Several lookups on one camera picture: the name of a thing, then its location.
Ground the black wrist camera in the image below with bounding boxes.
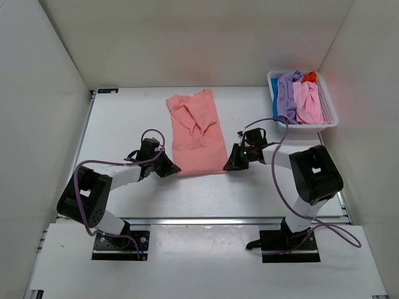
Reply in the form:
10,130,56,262
124,138,160,162
238,128,267,146

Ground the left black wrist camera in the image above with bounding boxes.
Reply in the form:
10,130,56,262
124,138,160,162

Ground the light pink t shirt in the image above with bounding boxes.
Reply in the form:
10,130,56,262
293,82,324,125

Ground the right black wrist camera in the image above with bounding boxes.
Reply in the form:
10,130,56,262
238,128,267,146

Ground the orange red t shirt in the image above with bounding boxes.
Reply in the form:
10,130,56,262
302,71,317,83

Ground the purple cable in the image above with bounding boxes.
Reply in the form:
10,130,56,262
238,115,362,257
74,129,166,260

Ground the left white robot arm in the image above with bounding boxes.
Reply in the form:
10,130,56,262
57,150,181,248

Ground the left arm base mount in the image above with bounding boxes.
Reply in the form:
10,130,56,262
92,226,150,262

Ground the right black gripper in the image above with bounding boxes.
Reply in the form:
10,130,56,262
223,144,254,172

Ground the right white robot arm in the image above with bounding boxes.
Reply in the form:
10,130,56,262
223,143,344,250

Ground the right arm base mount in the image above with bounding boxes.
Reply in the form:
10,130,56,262
246,219,321,263

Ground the salmon pink t shirt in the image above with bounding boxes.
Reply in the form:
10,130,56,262
166,90,228,178

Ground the black label sticker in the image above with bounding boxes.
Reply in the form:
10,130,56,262
97,88,119,94

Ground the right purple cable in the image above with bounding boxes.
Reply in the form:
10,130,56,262
238,115,362,257

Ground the lavender t shirt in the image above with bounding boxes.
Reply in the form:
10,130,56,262
277,70,304,125

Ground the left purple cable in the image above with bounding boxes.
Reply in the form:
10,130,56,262
74,129,166,260

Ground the aluminium table rail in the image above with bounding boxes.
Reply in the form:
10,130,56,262
127,217,282,225

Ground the blue t shirt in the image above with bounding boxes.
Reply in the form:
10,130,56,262
271,76,289,123

